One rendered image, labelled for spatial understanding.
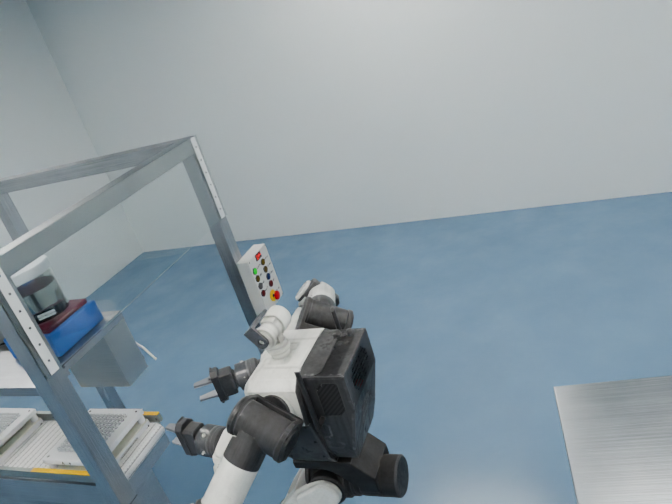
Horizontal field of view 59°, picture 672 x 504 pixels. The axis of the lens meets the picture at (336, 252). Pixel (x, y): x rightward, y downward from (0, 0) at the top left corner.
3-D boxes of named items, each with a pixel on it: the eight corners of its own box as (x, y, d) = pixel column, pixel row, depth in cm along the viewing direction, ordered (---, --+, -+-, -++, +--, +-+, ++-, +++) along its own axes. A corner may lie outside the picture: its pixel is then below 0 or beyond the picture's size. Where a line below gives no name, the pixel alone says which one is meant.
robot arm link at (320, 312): (347, 302, 182) (349, 315, 169) (338, 328, 184) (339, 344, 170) (311, 290, 181) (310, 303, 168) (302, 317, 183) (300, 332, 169)
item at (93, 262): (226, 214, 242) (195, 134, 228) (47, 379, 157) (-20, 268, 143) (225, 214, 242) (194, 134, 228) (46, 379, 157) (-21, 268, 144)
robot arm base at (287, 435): (298, 452, 144) (312, 413, 140) (272, 478, 132) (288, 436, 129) (247, 422, 148) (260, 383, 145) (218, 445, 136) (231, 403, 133)
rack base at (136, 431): (51, 475, 197) (47, 470, 196) (98, 422, 218) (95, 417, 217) (106, 478, 188) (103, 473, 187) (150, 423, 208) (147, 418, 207)
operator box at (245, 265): (283, 293, 267) (265, 243, 257) (268, 314, 253) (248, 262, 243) (272, 294, 269) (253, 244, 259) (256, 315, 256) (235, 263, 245)
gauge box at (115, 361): (148, 366, 201) (124, 317, 193) (130, 386, 193) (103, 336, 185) (100, 367, 210) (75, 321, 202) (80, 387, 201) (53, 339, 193)
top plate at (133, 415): (44, 464, 195) (41, 459, 194) (92, 412, 216) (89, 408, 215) (99, 467, 186) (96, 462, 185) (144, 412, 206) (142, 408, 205)
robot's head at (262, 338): (290, 324, 152) (267, 305, 151) (277, 345, 145) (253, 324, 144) (277, 337, 155) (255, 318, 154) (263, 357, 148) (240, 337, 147)
